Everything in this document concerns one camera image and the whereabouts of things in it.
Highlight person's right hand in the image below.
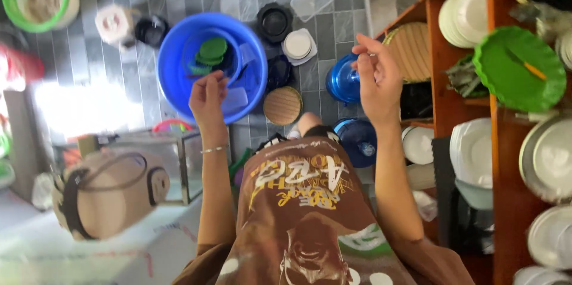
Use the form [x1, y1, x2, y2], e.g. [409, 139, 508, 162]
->
[351, 33, 404, 127]

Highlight person's left hand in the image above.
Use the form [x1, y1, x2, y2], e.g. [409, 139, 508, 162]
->
[189, 70, 229, 131]

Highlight clear plastic lid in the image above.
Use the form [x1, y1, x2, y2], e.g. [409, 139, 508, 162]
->
[221, 87, 249, 115]

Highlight green round lids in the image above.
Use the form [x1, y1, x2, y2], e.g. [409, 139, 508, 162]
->
[195, 37, 229, 67]

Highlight small blue plastic bowl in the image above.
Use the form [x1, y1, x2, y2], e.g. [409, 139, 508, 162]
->
[181, 29, 243, 88]

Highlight large blue plastic basin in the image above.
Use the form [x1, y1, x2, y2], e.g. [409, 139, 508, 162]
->
[157, 12, 269, 125]

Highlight dark blue glass bowl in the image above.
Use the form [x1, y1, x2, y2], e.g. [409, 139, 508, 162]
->
[267, 55, 294, 91]

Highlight small round woven coaster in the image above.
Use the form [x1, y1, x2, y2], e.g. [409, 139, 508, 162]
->
[263, 86, 304, 126]

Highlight black round container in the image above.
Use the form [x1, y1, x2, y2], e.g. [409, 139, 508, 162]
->
[134, 15, 170, 49]

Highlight black round lid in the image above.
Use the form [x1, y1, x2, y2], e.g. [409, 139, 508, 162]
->
[256, 2, 294, 44]

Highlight white round lids stack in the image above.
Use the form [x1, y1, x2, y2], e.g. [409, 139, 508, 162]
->
[282, 28, 318, 66]

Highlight person's leg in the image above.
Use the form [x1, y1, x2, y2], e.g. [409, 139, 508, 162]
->
[286, 112, 331, 140]

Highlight white blender jar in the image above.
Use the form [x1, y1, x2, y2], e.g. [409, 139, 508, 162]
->
[94, 4, 136, 49]

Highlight blue glass lid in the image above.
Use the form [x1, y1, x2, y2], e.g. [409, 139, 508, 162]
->
[325, 53, 363, 105]

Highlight beige rice cooker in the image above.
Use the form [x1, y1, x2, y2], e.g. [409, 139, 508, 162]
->
[51, 149, 171, 242]

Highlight dark blue plastic jug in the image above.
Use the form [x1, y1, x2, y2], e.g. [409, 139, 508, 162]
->
[332, 117, 378, 169]

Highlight brown printed shirt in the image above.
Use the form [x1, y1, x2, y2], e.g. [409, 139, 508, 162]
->
[172, 135, 475, 285]

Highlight red plastic object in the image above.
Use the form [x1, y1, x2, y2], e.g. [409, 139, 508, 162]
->
[0, 43, 45, 85]

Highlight large round woven tray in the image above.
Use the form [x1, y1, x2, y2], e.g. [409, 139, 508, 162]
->
[383, 21, 432, 84]

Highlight white bowl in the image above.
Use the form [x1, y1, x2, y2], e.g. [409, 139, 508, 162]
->
[401, 125, 435, 166]

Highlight stack of white plates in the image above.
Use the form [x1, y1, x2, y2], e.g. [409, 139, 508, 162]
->
[438, 0, 489, 49]

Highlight white square plates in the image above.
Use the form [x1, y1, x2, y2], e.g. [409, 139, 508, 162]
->
[449, 117, 493, 189]

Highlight green plastic tray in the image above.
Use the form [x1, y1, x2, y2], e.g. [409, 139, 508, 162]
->
[472, 26, 567, 113]

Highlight wooden shelf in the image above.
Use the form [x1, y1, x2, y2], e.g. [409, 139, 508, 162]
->
[373, 0, 572, 285]

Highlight large white round plates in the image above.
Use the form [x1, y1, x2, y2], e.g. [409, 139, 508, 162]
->
[518, 113, 572, 205]

